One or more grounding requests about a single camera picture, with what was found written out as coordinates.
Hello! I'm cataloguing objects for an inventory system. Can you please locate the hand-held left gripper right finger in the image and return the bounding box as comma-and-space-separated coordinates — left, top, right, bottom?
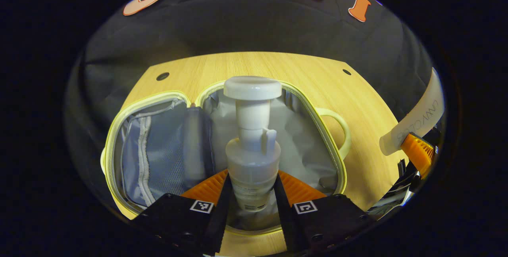
273, 170, 377, 253

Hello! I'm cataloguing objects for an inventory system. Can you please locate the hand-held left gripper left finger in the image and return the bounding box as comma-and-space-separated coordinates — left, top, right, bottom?
130, 169, 234, 256

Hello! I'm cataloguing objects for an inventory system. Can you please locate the white skin care tube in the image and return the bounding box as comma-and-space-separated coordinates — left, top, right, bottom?
379, 68, 445, 156

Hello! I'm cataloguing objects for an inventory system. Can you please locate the cream suitcase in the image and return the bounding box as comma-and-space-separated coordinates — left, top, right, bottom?
100, 81, 352, 237

